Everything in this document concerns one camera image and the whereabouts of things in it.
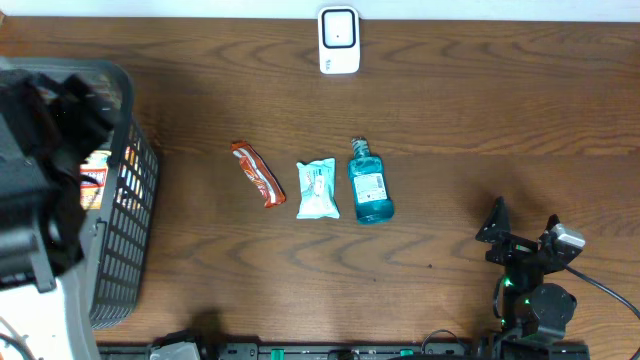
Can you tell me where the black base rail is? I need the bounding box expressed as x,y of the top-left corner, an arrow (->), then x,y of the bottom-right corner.
97,341 -> 591,360

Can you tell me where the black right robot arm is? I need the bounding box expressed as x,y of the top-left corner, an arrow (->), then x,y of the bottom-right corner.
475,197 -> 586,345

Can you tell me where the orange snack bar wrapper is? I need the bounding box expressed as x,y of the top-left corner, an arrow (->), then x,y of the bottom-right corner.
231,141 -> 286,208

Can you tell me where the grey plastic shopping basket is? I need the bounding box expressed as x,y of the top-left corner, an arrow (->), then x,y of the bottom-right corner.
1,57 -> 159,329

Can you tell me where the blue mouthwash bottle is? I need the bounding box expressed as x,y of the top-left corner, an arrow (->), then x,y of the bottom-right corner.
347,137 -> 395,225

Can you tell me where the white barcode scanner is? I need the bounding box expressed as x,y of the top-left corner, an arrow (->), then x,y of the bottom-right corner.
317,6 -> 361,75

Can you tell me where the yellow tissue pack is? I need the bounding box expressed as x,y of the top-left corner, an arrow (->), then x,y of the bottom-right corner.
80,150 -> 111,210

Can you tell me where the teal wet wipes pack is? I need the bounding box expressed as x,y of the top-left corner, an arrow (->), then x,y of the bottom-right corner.
296,158 -> 340,220

